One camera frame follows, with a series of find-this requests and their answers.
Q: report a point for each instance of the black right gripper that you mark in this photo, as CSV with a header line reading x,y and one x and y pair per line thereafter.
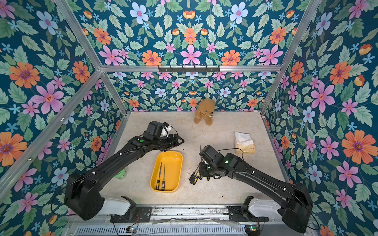
x,y
204,165

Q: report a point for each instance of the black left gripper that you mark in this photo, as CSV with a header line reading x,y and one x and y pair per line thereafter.
x,y
171,144

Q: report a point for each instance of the yellow plastic storage tray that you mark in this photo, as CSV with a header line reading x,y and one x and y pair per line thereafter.
x,y
174,163

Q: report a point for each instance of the file tool yellow black handle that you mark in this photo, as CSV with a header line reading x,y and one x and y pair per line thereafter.
x,y
158,179

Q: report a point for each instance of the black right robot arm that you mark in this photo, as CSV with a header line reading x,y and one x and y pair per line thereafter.
x,y
294,200

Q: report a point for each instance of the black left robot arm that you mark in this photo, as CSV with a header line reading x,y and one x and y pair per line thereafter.
x,y
83,190

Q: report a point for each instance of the yellow tissue pack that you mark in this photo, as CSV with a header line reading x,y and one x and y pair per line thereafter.
x,y
243,143

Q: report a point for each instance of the green lid container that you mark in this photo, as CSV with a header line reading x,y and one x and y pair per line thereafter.
x,y
121,175

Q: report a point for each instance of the brown teddy bear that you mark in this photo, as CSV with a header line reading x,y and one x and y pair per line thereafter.
x,y
205,111

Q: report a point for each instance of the white ventilation grille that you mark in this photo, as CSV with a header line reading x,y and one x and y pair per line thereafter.
x,y
160,230

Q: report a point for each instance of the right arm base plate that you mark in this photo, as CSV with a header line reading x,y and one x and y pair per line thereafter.
x,y
240,214

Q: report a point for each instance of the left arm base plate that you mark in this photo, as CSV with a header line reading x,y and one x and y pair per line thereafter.
x,y
139,214

